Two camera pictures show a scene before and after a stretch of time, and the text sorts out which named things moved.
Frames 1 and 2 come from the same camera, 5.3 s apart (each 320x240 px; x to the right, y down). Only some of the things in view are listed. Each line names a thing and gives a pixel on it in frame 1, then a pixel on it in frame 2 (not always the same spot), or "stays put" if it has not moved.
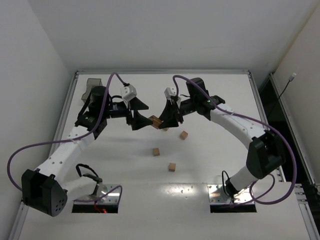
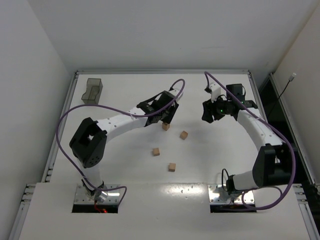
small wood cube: [183, 135] stays put
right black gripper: [178, 110] → [211, 111]
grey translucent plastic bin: [90, 83] stays put
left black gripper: [129, 113] → [167, 114]
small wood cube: [156, 151] stays put
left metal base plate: [104, 194] stays put
